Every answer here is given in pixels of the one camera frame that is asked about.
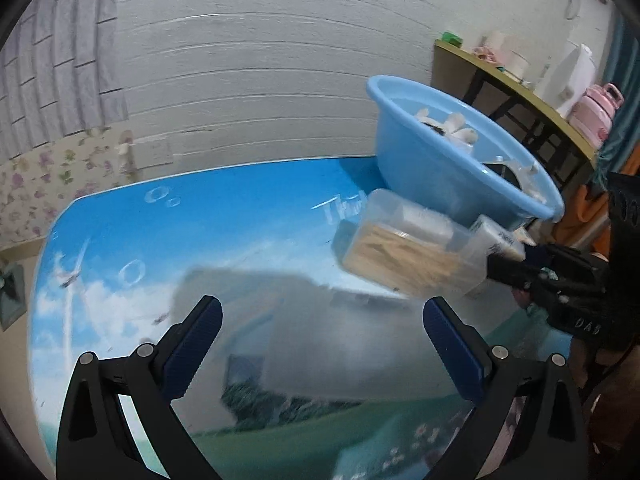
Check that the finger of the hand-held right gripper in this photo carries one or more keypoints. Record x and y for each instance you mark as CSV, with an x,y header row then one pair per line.
x,y
507,270
542,256

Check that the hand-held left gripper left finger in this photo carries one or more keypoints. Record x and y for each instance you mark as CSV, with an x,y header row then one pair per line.
x,y
195,345

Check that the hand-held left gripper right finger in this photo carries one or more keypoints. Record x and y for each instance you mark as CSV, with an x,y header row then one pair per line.
x,y
455,355

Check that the clear plastic swab box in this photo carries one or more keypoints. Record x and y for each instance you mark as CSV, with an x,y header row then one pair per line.
x,y
400,255

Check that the blue plastic basin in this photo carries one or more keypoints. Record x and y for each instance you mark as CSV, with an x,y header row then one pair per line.
x,y
425,175

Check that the beige plush toy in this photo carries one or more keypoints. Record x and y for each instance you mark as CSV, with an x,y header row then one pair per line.
x,y
455,127

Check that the white plastic container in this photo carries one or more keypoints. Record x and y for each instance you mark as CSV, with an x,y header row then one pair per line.
x,y
572,80

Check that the orange cloth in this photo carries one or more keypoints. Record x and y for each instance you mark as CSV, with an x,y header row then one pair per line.
x,y
582,215

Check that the pink water bottle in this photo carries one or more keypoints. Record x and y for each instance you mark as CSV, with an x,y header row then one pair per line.
x,y
595,115

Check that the green framed panel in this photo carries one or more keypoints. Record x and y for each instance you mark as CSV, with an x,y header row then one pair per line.
x,y
10,295

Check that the small pink ornament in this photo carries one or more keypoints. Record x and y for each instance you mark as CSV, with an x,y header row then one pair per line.
x,y
484,54

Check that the small green box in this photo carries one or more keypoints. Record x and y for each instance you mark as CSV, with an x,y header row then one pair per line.
x,y
451,38

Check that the side table with dark frame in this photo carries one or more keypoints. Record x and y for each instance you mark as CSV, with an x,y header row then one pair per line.
x,y
500,75

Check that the white wall socket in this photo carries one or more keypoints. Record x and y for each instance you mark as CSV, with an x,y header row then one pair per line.
x,y
154,152

